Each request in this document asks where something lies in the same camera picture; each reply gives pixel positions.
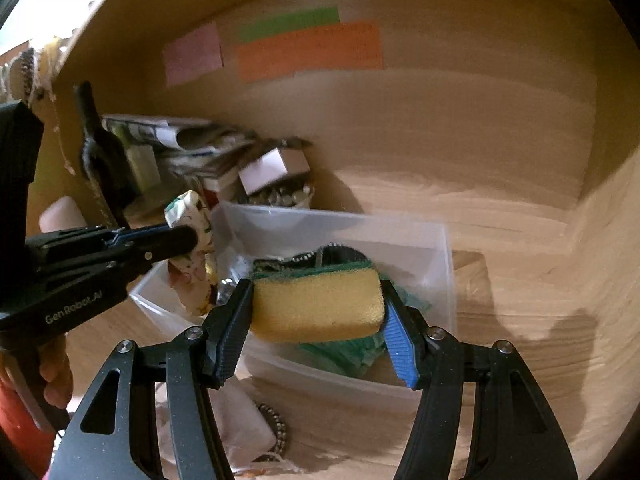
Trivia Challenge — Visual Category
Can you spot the floral patterned cloth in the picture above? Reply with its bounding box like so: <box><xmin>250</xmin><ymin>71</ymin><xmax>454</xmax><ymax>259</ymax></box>
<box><xmin>164</xmin><ymin>190</ymin><xmax>216</xmax><ymax>316</ymax></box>

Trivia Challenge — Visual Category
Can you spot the white drawstring pouch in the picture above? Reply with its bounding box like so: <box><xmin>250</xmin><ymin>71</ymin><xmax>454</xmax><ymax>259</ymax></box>
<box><xmin>155</xmin><ymin>377</ymin><xmax>277</xmax><ymax>479</ymax></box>

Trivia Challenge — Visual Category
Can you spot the green knitted cloth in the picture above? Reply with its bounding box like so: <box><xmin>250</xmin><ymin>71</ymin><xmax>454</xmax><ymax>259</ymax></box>
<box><xmin>299</xmin><ymin>271</ymin><xmax>434</xmax><ymax>380</ymax></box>

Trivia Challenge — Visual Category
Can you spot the yellow green sponge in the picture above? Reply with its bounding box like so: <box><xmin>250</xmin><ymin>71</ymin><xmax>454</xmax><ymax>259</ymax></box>
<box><xmin>250</xmin><ymin>260</ymin><xmax>385</xmax><ymax>344</ymax></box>

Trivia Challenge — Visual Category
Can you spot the black cap with chains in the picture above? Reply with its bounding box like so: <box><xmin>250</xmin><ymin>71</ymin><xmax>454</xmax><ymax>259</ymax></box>
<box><xmin>252</xmin><ymin>243</ymin><xmax>371</xmax><ymax>274</ymax></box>

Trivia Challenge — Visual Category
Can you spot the person's left hand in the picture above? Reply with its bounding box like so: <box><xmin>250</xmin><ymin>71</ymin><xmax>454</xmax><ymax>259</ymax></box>
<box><xmin>0</xmin><ymin>334</ymin><xmax>75</xmax><ymax>411</ymax></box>

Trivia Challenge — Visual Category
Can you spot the pink mug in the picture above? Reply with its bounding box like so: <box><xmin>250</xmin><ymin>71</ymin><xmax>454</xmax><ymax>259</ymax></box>
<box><xmin>39</xmin><ymin>196</ymin><xmax>87</xmax><ymax>233</ymax></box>

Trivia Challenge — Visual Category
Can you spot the dark wine bottle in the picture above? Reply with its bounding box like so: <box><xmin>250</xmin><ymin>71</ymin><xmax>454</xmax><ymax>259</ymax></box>
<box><xmin>75</xmin><ymin>81</ymin><xmax>137</xmax><ymax>228</ymax></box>

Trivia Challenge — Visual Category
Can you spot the stack of newspapers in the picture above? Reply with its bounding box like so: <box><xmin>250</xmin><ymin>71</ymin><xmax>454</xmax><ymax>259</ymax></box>
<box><xmin>102</xmin><ymin>114</ymin><xmax>257</xmax><ymax>193</ymax></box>

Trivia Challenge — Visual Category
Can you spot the braided headband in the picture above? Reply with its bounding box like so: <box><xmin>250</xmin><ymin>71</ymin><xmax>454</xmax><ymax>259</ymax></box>
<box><xmin>6</xmin><ymin>48</ymin><xmax>36</xmax><ymax>106</ymax></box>

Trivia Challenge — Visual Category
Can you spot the clear plastic storage bin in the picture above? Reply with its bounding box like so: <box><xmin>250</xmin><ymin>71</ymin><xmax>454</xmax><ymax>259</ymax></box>
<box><xmin>128</xmin><ymin>199</ymin><xmax>458</xmax><ymax>403</ymax></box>

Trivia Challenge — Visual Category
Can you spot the small white card box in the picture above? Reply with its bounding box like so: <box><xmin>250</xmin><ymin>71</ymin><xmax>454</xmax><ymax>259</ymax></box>
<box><xmin>239</xmin><ymin>148</ymin><xmax>310</xmax><ymax>195</ymax></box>

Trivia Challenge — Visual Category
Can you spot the bowl of pebbles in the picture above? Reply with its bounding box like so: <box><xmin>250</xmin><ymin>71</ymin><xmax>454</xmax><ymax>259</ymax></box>
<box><xmin>247</xmin><ymin>183</ymin><xmax>314</xmax><ymax>209</ymax></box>

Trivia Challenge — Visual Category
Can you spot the pink sticky note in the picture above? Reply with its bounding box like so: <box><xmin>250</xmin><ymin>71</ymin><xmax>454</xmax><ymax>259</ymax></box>
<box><xmin>162</xmin><ymin>22</ymin><xmax>224</xmax><ymax>87</ymax></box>

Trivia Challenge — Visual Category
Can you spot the green sticky note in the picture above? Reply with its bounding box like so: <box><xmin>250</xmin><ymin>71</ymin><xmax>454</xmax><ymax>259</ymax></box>
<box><xmin>239</xmin><ymin>6</ymin><xmax>341</xmax><ymax>44</ymax></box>

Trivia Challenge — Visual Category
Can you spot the orange sticky note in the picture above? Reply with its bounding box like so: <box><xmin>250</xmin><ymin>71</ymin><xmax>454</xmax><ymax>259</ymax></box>
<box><xmin>236</xmin><ymin>22</ymin><xmax>384</xmax><ymax>82</ymax></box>

